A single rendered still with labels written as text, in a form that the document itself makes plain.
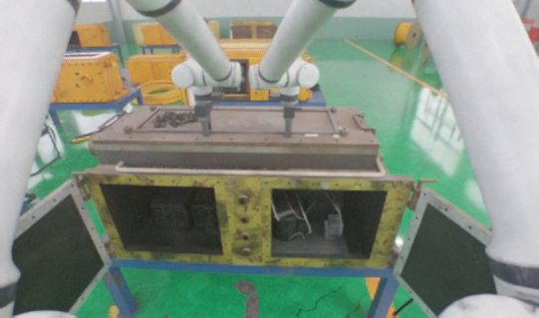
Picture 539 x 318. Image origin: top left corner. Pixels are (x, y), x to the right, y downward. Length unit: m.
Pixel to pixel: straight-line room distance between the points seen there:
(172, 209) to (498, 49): 1.56
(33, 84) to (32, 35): 0.07
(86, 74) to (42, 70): 4.05
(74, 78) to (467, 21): 4.55
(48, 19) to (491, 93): 0.62
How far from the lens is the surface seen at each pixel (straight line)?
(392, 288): 1.87
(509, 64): 0.46
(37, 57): 0.50
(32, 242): 1.37
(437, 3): 0.50
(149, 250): 1.66
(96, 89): 4.55
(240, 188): 1.20
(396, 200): 1.32
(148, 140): 1.29
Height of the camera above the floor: 1.89
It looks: 29 degrees down
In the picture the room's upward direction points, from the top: straight up
